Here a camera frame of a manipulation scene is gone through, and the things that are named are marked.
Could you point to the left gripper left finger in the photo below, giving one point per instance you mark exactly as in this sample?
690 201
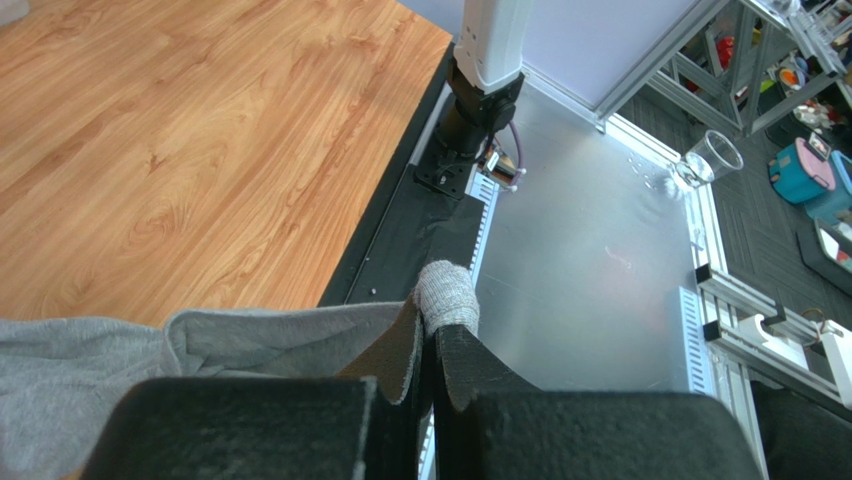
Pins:
361 423

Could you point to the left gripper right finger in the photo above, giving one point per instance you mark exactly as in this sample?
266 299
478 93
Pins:
493 424

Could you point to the grey garment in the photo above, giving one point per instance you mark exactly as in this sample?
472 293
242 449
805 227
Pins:
61 378

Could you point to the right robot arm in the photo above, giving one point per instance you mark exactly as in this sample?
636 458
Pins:
485 75

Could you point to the clear plastic cup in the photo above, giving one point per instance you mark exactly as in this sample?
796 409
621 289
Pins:
713 157

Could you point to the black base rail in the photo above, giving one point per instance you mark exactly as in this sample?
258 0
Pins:
405 224

